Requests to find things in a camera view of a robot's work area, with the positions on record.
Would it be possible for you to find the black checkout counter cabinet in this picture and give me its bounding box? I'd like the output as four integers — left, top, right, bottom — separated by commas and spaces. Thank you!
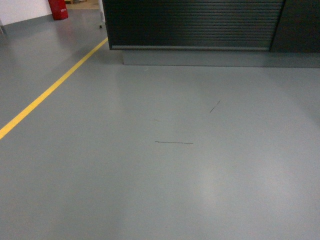
102, 0, 320, 68

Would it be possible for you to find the red fire extinguisher box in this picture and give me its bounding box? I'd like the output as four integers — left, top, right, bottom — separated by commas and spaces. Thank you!
48, 0, 69, 21

